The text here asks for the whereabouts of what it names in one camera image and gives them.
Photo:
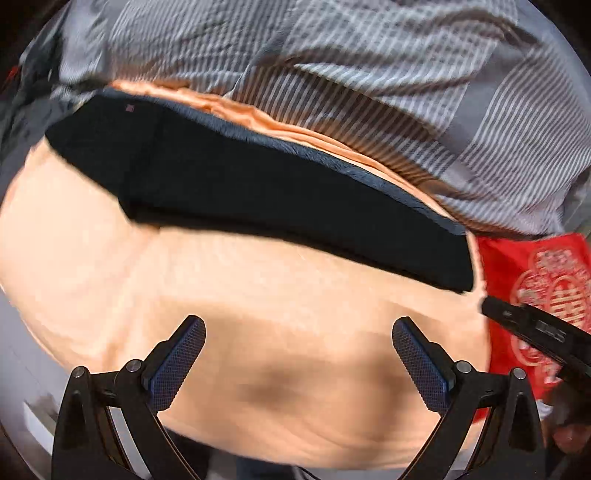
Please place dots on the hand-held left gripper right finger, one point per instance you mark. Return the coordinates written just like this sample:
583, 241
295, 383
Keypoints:
418, 364

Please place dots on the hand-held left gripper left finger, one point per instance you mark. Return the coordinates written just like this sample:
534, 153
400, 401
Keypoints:
182, 357

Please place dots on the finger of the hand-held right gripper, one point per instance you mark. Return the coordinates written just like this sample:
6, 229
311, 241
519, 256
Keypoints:
505, 316

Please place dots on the black pants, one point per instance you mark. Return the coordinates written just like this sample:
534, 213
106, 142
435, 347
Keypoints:
258, 194

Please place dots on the red printed cloth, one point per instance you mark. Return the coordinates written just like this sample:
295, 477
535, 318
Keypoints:
508, 263

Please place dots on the orange bed sheet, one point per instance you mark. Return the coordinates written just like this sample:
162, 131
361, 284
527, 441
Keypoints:
231, 304

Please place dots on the person's dark clothing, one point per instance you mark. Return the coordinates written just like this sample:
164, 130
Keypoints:
263, 470

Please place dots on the grey striped duvet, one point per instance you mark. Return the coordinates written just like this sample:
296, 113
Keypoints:
369, 69

